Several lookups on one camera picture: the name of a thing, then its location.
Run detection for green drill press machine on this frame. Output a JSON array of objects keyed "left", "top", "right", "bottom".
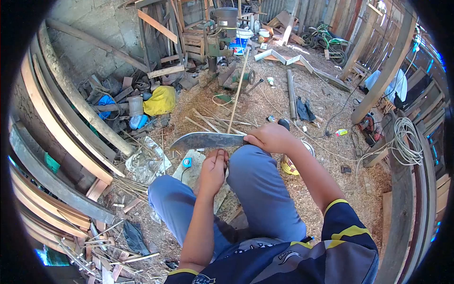
[{"left": 201, "top": 7, "right": 265, "bottom": 97}]

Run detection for wooden crate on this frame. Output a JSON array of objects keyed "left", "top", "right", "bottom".
[{"left": 182, "top": 28, "right": 207, "bottom": 63}]

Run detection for long thin bamboo stick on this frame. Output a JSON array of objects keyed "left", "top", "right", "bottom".
[{"left": 225, "top": 48, "right": 250, "bottom": 158}]

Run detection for person's right hand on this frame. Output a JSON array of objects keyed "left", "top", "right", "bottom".
[{"left": 243, "top": 122, "right": 303, "bottom": 155}]

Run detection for person's legs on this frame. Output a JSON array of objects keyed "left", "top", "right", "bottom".
[{"left": 148, "top": 145, "right": 308, "bottom": 264}]

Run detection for black plastic bag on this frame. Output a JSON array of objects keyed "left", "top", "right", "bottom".
[{"left": 122, "top": 220, "right": 150, "bottom": 256}]

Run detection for bundle of thin sticks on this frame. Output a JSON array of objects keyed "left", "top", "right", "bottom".
[{"left": 111, "top": 175, "right": 150, "bottom": 204}]

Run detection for blue plastic bag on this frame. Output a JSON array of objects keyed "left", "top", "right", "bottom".
[{"left": 97, "top": 94, "right": 116, "bottom": 120}]

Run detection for white angled frame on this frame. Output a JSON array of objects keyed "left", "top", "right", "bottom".
[{"left": 254, "top": 49, "right": 315, "bottom": 74}]

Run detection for pile of bamboo slivers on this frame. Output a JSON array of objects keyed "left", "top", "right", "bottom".
[{"left": 184, "top": 106, "right": 260, "bottom": 136}]

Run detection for stack of curved wooden planks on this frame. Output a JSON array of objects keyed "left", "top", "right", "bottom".
[{"left": 9, "top": 21, "right": 136, "bottom": 251}]

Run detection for red power tool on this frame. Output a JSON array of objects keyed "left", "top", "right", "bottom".
[{"left": 356, "top": 113, "right": 384, "bottom": 147}]

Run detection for grey flat slab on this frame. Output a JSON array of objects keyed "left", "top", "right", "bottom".
[{"left": 172, "top": 149, "right": 232, "bottom": 214}]

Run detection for yellow cloth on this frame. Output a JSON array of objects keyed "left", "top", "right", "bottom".
[{"left": 143, "top": 85, "right": 177, "bottom": 116}]

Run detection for green bicycle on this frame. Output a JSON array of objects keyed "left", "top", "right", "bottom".
[{"left": 300, "top": 22, "right": 350, "bottom": 67}]

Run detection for black cloth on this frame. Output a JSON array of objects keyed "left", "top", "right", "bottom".
[{"left": 296, "top": 96, "right": 316, "bottom": 122}]

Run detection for white and blue bucket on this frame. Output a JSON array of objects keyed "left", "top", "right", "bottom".
[{"left": 229, "top": 28, "right": 254, "bottom": 56}]

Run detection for yellow tin can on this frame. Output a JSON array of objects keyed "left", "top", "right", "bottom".
[{"left": 280, "top": 140, "right": 316, "bottom": 176}]

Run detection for white cloth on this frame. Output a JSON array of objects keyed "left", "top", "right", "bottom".
[{"left": 364, "top": 69, "right": 408, "bottom": 104}]

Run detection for person's left hand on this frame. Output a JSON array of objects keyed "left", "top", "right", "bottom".
[{"left": 199, "top": 148, "right": 230, "bottom": 198}]

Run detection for curved wooden beam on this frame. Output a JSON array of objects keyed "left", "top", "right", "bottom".
[{"left": 351, "top": 11, "right": 418, "bottom": 125}]

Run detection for machete with black handle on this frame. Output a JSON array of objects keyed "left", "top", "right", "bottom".
[{"left": 170, "top": 119, "right": 291, "bottom": 152}]

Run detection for clear plastic jar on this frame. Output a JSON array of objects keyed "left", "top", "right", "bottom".
[{"left": 127, "top": 95, "right": 144, "bottom": 117}]

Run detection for person's body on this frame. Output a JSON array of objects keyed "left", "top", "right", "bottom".
[{"left": 165, "top": 199, "right": 380, "bottom": 284}]

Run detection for coil of white cable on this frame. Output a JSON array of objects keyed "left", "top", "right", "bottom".
[{"left": 356, "top": 117, "right": 425, "bottom": 180}]

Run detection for blue plastic bottle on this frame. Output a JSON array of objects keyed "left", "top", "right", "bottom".
[{"left": 129, "top": 114, "right": 149, "bottom": 130}]

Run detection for person's right fingers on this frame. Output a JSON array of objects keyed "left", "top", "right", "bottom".
[{"left": 243, "top": 132, "right": 261, "bottom": 148}]

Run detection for crumpled clear plastic sheet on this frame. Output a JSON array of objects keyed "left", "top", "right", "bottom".
[{"left": 125, "top": 136, "right": 172, "bottom": 185}]

